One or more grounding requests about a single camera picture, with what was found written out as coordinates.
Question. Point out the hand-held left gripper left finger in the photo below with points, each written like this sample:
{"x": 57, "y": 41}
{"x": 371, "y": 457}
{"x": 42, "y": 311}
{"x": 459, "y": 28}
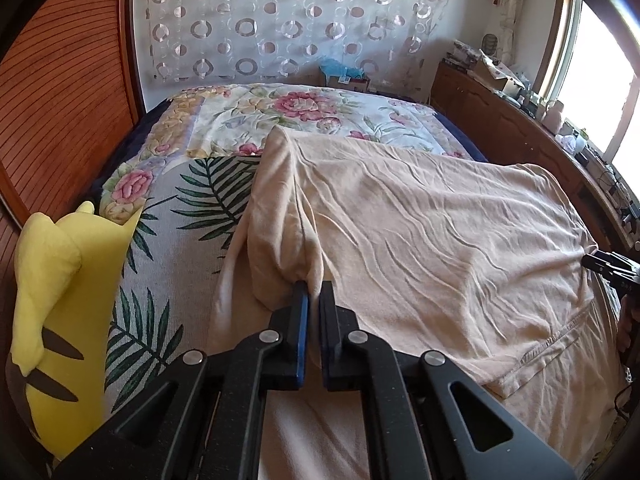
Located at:
{"x": 300, "y": 330}

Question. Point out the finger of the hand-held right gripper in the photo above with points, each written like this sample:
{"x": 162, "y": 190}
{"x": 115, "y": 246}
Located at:
{"x": 617, "y": 259}
{"x": 600, "y": 264}

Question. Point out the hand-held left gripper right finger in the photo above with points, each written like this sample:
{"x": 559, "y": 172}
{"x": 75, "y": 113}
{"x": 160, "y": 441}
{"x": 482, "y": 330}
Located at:
{"x": 327, "y": 330}

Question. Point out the beige printed t-shirt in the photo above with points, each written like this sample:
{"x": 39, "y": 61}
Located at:
{"x": 425, "y": 240}

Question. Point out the white plastic container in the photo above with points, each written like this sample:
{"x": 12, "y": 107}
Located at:
{"x": 574, "y": 141}

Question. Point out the pink bottle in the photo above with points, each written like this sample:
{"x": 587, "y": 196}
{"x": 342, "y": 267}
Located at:
{"x": 555, "y": 117}

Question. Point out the wooden cabinet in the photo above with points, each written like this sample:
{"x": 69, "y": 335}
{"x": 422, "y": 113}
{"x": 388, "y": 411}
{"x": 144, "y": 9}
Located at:
{"x": 500, "y": 120}

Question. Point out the window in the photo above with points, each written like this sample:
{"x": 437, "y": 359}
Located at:
{"x": 595, "y": 70}

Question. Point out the open cardboard box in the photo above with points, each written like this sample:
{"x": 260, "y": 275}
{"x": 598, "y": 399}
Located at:
{"x": 497, "y": 72}

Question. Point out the floral quilt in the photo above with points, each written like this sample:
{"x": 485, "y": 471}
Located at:
{"x": 300, "y": 110}

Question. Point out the yellow plush toy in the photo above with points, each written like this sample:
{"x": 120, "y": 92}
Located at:
{"x": 60, "y": 310}

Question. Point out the dark jar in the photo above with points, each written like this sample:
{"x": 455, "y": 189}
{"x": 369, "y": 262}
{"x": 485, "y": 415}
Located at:
{"x": 490, "y": 46}

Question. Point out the floral window curtain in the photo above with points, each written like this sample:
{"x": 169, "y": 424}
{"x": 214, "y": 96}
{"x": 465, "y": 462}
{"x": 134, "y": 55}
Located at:
{"x": 510, "y": 5}

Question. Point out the white circle patterned curtain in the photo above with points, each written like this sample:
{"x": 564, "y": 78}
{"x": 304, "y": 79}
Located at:
{"x": 280, "y": 20}

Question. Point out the wooden slatted door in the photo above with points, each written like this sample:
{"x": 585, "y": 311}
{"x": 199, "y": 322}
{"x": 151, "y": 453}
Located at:
{"x": 65, "y": 95}

